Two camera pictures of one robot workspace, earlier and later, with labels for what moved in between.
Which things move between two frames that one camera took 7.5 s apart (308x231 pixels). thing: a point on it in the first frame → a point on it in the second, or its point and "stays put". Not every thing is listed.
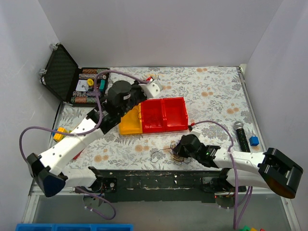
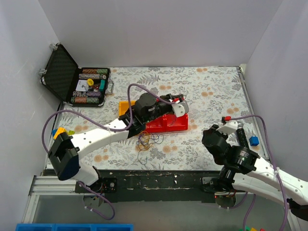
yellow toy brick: [58, 137] stays put
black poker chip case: [63, 77] stays put
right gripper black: [179, 147] → [211, 132]
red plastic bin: [175, 115] stays put
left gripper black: [138, 94] → [168, 103]
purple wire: [169, 148] → [145, 140]
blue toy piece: [254, 141] stays put
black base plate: [161, 186] stays put
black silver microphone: [243, 142] stays put
